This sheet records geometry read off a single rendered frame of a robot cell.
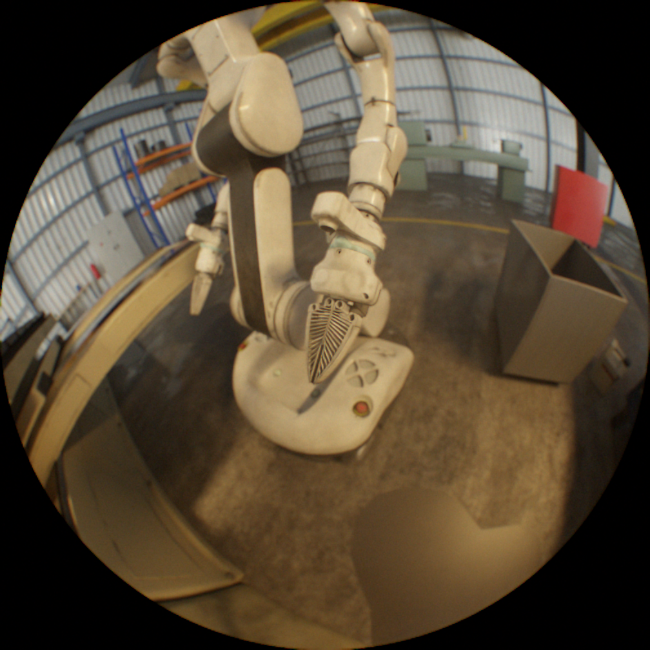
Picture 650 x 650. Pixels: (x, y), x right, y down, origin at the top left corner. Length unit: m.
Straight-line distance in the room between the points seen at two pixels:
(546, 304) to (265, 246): 0.82
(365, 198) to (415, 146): 4.47
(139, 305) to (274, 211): 0.60
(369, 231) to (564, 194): 3.00
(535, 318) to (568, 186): 2.49
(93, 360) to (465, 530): 1.37
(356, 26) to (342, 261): 0.50
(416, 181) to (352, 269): 4.46
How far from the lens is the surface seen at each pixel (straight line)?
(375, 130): 0.45
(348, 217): 0.28
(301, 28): 8.65
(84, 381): 0.89
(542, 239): 1.30
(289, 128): 0.44
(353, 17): 0.58
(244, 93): 0.42
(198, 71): 0.84
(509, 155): 5.01
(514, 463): 1.02
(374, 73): 0.52
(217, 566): 1.07
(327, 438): 0.57
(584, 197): 3.24
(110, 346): 0.86
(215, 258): 0.63
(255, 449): 1.02
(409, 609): 0.99
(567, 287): 0.82
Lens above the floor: 0.86
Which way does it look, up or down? 42 degrees down
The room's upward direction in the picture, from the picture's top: 18 degrees counter-clockwise
